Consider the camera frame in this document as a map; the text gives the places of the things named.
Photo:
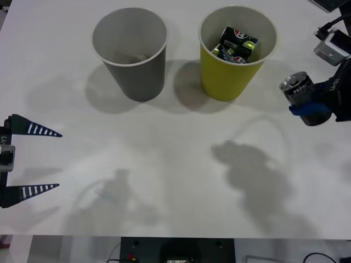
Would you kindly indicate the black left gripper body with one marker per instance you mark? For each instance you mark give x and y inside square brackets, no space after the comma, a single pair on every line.
[5,137]

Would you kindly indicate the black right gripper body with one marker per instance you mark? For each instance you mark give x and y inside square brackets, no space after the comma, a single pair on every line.
[342,96]

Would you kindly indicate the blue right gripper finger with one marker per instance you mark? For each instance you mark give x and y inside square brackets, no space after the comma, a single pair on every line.
[310,108]
[327,85]

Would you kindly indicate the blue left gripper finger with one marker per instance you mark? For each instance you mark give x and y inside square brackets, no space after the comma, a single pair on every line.
[24,126]
[19,193]

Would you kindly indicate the black drink can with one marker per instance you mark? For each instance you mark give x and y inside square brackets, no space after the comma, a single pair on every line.
[233,56]
[237,34]
[300,90]

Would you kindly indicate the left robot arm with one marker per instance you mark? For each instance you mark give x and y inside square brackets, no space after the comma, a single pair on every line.
[6,159]

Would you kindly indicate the dark flat device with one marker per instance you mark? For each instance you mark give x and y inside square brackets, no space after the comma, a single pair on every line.
[326,4]

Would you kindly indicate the yellow-green plastic waste bin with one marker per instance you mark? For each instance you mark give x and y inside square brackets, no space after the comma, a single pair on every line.
[225,82]

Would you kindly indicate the grey plastic waste bin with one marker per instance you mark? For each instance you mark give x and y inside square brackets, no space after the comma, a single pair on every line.
[142,79]

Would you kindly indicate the black robot torso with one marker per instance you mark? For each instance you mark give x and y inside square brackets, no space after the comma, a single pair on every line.
[153,249]

